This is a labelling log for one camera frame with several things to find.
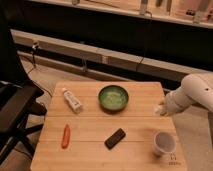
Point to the black rectangular remote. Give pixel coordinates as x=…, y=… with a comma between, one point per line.
x=115, y=138

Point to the white tube bottle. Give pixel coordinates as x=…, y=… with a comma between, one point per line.
x=72, y=100

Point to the black office chair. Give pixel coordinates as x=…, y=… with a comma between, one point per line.
x=18, y=94

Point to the orange carrot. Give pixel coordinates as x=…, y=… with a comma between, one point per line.
x=66, y=137

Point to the green bowl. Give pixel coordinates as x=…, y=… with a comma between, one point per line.
x=113, y=98

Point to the wooden table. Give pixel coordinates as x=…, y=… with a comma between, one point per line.
x=92, y=126

